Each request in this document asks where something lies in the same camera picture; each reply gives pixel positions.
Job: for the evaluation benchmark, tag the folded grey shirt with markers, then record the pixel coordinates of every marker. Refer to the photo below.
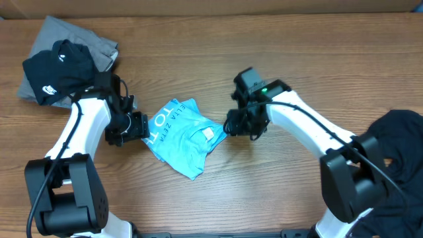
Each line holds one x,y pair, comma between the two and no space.
103,51

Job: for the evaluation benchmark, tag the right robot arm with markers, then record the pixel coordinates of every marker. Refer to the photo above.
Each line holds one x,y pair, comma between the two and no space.
352,169

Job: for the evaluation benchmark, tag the folded black Nike shirt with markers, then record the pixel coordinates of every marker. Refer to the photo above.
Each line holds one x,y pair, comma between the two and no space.
63,70

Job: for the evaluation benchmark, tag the light blue printed t-shirt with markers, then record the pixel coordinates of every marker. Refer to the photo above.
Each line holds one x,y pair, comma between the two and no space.
180,136

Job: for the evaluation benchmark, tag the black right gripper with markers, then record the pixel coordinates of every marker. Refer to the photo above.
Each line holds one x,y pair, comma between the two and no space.
234,127

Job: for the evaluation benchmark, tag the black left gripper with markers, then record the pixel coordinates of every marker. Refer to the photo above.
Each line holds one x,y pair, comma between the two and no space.
141,128

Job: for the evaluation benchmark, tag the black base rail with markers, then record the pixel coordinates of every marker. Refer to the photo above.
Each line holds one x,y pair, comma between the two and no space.
285,233

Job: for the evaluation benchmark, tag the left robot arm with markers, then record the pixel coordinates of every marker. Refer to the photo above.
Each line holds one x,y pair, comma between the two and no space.
66,194

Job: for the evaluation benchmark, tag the black garment under blue shirt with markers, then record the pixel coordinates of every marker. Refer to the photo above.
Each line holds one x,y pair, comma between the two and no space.
399,133

